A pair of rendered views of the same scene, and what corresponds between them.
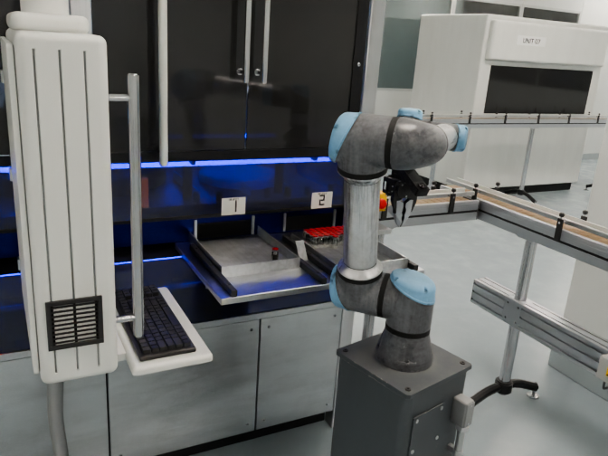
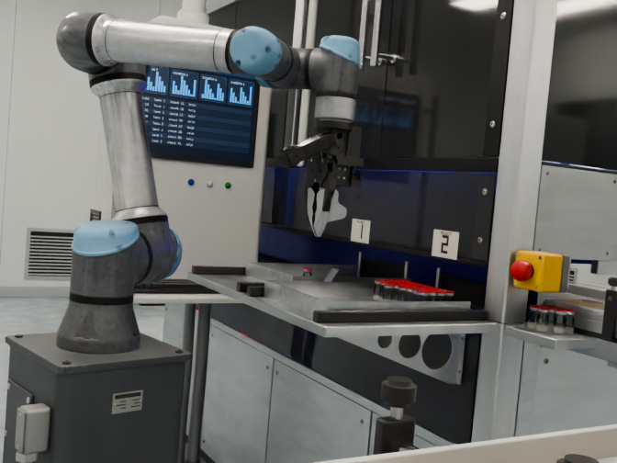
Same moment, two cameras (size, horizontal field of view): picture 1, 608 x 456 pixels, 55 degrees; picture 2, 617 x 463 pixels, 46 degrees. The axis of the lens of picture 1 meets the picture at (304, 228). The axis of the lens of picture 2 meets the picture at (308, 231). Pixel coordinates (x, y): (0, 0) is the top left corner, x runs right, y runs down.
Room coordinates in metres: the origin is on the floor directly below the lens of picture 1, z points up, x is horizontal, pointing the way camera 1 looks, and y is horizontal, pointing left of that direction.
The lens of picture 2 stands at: (1.72, -1.63, 1.11)
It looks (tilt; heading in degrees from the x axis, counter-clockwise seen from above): 3 degrees down; 89
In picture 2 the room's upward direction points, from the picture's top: 5 degrees clockwise
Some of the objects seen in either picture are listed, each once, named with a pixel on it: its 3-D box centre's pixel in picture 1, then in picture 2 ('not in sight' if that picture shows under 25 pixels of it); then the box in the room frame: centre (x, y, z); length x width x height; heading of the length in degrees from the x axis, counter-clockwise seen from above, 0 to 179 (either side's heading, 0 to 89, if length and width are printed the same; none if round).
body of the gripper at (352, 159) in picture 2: (401, 177); (334, 155); (1.79, -0.29, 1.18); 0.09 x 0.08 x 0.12; 28
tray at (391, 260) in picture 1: (346, 250); (364, 299); (1.88, -0.15, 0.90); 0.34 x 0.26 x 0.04; 28
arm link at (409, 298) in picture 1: (408, 299); (106, 256); (1.38, -0.28, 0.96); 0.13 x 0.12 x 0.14; 70
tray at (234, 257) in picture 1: (242, 249); (327, 276); (1.82, 0.20, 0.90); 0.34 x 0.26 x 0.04; 28
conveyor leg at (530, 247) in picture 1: (517, 318); not in sight; (2.38, -0.97, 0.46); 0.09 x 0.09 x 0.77; 28
